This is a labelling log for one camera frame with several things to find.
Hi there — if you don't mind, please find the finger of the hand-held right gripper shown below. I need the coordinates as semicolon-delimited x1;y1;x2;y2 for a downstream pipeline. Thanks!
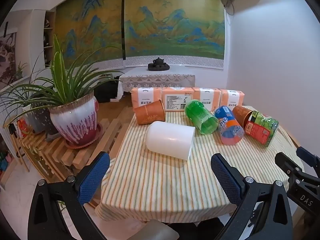
296;146;320;168
274;152;304;181

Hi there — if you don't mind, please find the black bag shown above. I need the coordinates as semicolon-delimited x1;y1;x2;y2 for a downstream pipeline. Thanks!
94;76;119;103

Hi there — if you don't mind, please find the grey plant pot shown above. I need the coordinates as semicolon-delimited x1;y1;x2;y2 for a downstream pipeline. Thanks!
22;104;45;133

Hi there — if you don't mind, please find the white plastic cup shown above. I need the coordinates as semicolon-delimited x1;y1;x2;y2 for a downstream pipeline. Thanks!
145;121;195;161

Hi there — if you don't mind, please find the tree painting wall scroll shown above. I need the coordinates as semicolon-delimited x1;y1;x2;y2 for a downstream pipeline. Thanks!
0;22;18;90

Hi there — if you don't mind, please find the green plastic cup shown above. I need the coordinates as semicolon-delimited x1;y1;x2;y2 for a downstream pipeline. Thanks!
184;99;219;135

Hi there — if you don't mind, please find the blue and orange cup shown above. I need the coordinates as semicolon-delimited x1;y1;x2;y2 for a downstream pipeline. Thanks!
214;105;244;146

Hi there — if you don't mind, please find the green striped-leaf plant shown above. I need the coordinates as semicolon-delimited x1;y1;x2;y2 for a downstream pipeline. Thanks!
15;34;125;108

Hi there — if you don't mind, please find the red packet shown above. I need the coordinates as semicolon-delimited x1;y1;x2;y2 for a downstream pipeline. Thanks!
16;119;32;138

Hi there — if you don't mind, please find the striped tablecloth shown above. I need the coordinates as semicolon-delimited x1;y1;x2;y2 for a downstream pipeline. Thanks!
95;105;304;223

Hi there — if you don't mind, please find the pink pot saucer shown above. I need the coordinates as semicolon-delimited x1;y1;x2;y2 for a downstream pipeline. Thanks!
64;124;103;149

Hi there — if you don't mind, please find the thin-leaf green plant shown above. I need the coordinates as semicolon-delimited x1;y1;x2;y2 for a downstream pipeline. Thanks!
0;52;55;125

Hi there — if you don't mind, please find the white and purple ceramic pot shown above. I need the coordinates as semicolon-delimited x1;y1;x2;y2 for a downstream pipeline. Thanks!
49;92;100;146

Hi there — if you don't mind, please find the dark speckled plant pot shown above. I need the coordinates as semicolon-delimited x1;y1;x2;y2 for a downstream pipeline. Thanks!
37;102;60;135

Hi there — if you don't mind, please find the orange paper cup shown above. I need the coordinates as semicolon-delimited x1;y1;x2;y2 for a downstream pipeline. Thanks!
133;99;166;125
232;105;253;130

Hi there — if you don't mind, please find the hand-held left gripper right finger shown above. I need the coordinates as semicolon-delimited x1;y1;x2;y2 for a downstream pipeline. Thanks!
211;152;293;240

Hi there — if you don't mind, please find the white shelf unit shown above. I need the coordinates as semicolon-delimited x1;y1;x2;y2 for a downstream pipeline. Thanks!
32;9;57;68

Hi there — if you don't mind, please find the white lace tablecloth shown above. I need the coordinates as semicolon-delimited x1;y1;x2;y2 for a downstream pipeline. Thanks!
117;66;196;99

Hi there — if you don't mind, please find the wide landscape wall hanging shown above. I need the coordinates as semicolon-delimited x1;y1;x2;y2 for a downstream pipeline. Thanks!
124;0;225;69

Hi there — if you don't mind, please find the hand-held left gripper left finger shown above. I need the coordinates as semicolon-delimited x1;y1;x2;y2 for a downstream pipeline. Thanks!
27;152;111;240

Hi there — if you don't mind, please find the wooden slatted bench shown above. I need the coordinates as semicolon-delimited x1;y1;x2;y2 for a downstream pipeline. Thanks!
15;105;133;180

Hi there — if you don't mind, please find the green cup with red label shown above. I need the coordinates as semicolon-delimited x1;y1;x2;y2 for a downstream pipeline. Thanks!
244;110;279;147

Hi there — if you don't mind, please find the orange tissue pack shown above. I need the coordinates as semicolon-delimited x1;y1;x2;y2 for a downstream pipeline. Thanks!
162;87;195;112
193;87;222;111
131;87;164;108
219;89;244;108

